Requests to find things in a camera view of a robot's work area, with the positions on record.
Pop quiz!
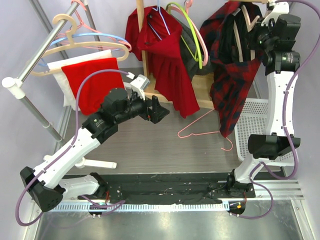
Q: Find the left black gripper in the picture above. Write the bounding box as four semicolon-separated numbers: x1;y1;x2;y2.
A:
115;89;169;124

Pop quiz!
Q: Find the beige wooden hanger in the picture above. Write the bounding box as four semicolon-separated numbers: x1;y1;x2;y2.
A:
232;2;263;63
40;13;132;62

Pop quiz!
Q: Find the red plaid garment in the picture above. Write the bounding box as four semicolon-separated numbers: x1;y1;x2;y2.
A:
199;1;263;137

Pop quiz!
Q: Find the dark red skirt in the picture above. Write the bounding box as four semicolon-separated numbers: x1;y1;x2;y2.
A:
125;6;200;118

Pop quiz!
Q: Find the grey dotted garment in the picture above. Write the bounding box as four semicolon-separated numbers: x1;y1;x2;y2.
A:
176;18;215;80

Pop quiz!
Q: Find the white plastic laundry basket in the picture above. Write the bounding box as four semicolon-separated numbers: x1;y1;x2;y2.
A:
233;97;295;167

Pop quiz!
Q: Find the blue wire hanger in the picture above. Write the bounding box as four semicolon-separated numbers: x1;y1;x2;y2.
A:
147;0;171;41

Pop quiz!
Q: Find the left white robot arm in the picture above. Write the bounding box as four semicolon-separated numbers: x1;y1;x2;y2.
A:
20;88;170;212

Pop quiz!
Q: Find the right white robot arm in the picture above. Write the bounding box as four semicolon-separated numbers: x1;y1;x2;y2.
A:
225;13;301;198

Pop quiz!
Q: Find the green hanger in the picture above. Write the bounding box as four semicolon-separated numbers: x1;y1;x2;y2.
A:
165;2;204;70

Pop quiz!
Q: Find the blue hanger left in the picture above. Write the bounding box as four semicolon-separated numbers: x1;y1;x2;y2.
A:
43;32;132;62

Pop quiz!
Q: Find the wooden clothes rack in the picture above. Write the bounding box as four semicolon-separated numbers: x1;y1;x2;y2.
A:
136;0;276;110

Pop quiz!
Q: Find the bright red hung garment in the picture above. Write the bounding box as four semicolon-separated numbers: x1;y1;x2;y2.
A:
61;57;125;116

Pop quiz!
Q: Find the white hung cloth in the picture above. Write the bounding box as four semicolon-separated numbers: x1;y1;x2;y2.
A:
47;50;113;111

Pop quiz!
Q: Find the metal clothes rack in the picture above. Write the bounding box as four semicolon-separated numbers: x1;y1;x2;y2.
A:
0;0;141;170

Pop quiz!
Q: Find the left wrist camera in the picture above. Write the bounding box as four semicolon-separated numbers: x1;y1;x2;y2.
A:
124;72;150;101

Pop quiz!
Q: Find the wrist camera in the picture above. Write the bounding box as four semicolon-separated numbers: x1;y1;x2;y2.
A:
124;72;150;101
261;0;290;26

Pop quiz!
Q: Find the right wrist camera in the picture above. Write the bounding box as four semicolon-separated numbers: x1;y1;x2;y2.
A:
261;0;290;26

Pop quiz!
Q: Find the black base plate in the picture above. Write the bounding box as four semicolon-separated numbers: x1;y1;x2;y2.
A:
88;172;256;205

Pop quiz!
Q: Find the white cable duct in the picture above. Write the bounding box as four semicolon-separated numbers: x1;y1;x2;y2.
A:
52;201;230;213

